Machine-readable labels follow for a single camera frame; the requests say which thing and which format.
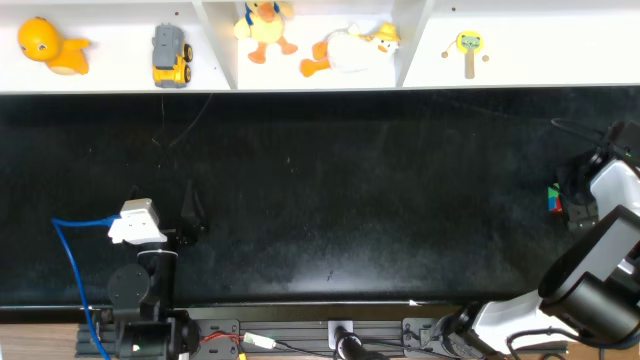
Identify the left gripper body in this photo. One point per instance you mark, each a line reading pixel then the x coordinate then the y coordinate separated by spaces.
pixel 175 236

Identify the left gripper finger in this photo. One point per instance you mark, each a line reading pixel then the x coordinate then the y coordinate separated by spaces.
pixel 134 195
pixel 192 215

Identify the grey and yellow toy truck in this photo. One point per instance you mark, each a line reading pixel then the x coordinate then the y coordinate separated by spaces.
pixel 170 55

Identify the yellow rattle drum toy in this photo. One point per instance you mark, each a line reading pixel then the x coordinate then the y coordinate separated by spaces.
pixel 470 44

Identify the many-coloured puzzle cube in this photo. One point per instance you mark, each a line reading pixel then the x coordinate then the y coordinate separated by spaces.
pixel 554 200

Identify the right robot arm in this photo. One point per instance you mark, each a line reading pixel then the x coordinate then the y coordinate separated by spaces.
pixel 590 280

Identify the yellow rubber duck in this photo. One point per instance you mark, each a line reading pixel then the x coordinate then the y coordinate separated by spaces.
pixel 47 47

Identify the white plush duck yellow hat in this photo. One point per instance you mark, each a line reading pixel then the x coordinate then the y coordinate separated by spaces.
pixel 350 52

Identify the white shelf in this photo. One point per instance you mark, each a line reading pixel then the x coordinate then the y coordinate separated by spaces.
pixel 550 55

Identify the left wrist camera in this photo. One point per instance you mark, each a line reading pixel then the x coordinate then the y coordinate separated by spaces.
pixel 137 222

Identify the mounting rail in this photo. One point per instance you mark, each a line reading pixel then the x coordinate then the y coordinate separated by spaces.
pixel 300 332

